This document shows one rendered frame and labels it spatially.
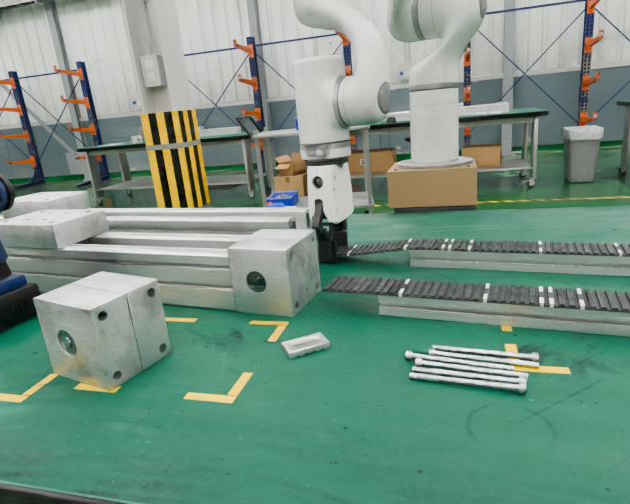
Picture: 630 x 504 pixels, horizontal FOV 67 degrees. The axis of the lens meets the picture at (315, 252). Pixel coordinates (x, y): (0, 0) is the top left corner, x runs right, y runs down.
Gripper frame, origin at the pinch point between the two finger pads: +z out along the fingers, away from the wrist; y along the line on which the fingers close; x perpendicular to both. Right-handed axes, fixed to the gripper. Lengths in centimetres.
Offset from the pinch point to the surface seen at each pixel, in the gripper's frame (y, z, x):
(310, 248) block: -16.5, -5.0, -3.1
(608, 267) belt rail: -2.0, 1.1, -42.1
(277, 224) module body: -5.0, -5.4, 8.1
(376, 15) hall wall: 736, -149, 193
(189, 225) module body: -5.1, -5.0, 26.9
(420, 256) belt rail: -2.0, 0.5, -15.8
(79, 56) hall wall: 661, -153, 758
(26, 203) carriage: -6, -10, 70
